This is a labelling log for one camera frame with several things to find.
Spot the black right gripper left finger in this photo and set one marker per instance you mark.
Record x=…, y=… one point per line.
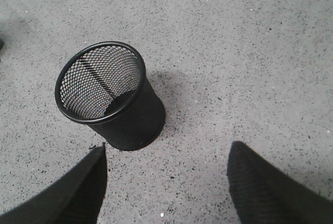
x=76, y=197

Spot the black mesh pen bucket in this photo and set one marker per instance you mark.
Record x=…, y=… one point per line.
x=105, y=87

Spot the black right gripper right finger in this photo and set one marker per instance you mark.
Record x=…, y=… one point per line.
x=261, y=193

